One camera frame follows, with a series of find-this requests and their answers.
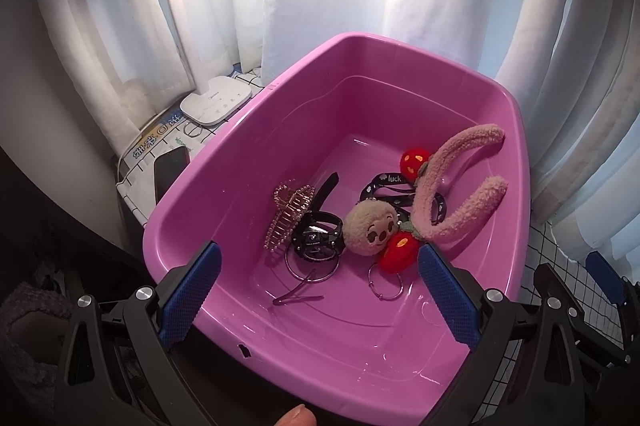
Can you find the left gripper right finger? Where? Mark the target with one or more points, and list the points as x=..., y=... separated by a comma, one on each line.
x=522, y=367

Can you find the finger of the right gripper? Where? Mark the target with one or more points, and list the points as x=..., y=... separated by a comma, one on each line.
x=621, y=293
x=589, y=342

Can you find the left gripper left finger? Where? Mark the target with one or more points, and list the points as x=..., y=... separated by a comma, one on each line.
x=115, y=367

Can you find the pink strawberry fuzzy headband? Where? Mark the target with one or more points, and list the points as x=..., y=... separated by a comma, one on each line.
x=439, y=212

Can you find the brown hair pin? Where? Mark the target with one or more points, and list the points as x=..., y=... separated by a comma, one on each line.
x=297, y=294

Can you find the beige plush sloth head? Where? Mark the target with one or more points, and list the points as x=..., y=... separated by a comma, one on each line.
x=369, y=226

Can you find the black digital wristwatch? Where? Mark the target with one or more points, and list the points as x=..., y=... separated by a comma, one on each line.
x=318, y=236

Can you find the pearl hair claw clip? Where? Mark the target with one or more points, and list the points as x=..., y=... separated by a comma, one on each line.
x=292, y=204

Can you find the person's hand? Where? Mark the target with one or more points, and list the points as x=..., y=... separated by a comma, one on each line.
x=299, y=416

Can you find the white checkered bed sheet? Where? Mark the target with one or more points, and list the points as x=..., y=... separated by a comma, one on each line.
x=139, y=195

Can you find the white printed paper bag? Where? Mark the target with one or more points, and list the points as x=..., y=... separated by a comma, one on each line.
x=168, y=132

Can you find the black smartphone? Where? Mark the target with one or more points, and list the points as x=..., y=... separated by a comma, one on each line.
x=167, y=168

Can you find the pink plastic basin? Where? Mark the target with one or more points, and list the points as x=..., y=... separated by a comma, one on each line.
x=374, y=349

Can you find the white desk lamp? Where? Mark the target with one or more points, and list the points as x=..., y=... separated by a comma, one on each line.
x=215, y=95

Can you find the white curtain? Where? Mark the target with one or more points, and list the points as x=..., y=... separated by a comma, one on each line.
x=572, y=65

